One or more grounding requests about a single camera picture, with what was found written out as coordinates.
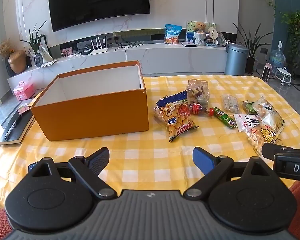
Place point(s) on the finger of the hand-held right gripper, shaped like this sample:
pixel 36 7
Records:
pixel 270 150

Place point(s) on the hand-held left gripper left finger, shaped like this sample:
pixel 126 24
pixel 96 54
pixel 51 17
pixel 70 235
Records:
pixel 101 158

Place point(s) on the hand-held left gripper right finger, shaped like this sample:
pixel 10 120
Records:
pixel 203 160

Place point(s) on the yellow waffle packet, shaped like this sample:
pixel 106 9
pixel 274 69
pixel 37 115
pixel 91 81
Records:
pixel 263 136

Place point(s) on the white bun bag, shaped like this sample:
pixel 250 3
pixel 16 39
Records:
pixel 268 112

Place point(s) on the orange cardboard box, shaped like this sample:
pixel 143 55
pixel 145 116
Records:
pixel 90 115

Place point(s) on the green sausage stick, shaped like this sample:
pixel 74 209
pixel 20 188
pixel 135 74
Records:
pixel 225 118

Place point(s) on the white red snack packet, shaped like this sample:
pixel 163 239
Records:
pixel 246 122

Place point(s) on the orange red cracker bag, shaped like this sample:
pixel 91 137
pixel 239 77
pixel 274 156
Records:
pixel 181 122

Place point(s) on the small green snack packet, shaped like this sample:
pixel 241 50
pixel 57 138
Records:
pixel 247 106

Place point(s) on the red sausage stick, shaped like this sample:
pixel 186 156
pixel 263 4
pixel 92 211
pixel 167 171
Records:
pixel 201 110

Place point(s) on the clear packet of round balls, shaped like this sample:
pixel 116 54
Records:
pixel 230 103

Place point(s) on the blue yellow snack bag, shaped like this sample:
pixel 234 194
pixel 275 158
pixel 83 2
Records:
pixel 168 105

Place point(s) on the clear mixed snack bag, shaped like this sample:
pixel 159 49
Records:
pixel 198 91

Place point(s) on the white round stool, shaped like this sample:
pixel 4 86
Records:
pixel 283 73

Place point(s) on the pink heater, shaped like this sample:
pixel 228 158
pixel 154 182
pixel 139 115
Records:
pixel 267 73

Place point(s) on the black notebook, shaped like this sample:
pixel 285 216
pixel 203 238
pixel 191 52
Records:
pixel 17 132

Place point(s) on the blue water bottle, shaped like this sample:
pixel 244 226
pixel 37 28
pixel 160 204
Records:
pixel 277 57

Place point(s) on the small pink packet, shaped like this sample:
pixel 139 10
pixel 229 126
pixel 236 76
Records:
pixel 23 109

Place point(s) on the black pen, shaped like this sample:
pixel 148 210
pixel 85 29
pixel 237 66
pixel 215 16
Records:
pixel 12 127

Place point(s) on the grey blue trash can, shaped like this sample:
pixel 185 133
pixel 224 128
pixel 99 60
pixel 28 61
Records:
pixel 236 60

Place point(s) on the pink toolbox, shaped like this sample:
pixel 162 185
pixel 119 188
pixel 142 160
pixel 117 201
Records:
pixel 23 92

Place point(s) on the white marble TV cabinet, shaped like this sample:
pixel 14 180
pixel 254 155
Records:
pixel 170 60

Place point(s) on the long-leaf potted plant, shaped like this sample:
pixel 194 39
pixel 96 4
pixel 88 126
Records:
pixel 251 45

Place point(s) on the black set-top box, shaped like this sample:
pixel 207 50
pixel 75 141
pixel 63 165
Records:
pixel 86 52

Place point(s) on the white router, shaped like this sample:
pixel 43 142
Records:
pixel 98 50

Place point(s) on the white papers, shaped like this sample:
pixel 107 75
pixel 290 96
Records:
pixel 48 63

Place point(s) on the green leafy climbing plant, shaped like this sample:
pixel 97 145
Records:
pixel 295 30

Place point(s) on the silver laptop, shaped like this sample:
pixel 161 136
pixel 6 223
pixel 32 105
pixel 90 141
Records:
pixel 189 44

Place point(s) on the white paper bag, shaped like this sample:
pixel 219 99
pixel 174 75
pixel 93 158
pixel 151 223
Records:
pixel 46 51

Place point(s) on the decorative plate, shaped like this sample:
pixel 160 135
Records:
pixel 221 38

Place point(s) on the plant in blue glass vase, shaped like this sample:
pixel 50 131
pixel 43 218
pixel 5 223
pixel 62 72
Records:
pixel 37 55

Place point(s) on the white hand fan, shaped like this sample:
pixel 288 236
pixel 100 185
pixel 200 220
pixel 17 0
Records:
pixel 212 33

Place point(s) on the brown round vase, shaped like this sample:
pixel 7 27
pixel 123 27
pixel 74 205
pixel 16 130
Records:
pixel 17 62

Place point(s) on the large blue snack bag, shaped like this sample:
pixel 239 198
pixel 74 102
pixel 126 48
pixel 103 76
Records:
pixel 173 35

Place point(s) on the landscape painting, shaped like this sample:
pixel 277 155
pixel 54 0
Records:
pixel 190 30

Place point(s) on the brown teddy bear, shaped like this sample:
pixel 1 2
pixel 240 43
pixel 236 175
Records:
pixel 199 27

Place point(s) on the dried flower bunch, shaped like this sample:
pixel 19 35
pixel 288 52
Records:
pixel 5 47

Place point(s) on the small photo frame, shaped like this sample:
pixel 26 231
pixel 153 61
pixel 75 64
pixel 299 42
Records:
pixel 67 52

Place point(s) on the wall power socket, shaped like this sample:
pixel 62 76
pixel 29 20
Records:
pixel 117 38

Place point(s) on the wall-mounted television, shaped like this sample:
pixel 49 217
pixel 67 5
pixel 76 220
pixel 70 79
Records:
pixel 97 2

